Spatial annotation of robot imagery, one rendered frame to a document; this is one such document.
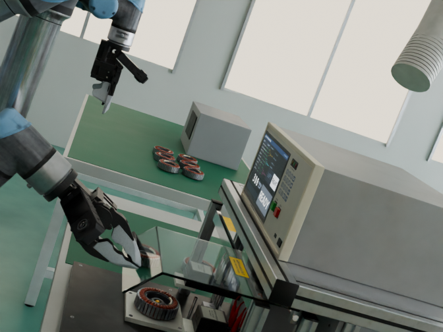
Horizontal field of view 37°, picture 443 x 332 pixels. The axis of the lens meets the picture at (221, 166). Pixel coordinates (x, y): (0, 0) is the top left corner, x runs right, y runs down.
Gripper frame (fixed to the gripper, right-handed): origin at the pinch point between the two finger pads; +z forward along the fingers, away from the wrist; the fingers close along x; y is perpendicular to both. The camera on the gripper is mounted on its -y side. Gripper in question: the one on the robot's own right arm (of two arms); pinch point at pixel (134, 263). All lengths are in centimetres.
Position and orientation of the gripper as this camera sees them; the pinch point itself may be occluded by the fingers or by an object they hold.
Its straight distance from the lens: 122.4
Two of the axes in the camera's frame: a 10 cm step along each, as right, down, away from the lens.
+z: 6.4, 7.2, 2.8
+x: -7.6, 6.5, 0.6
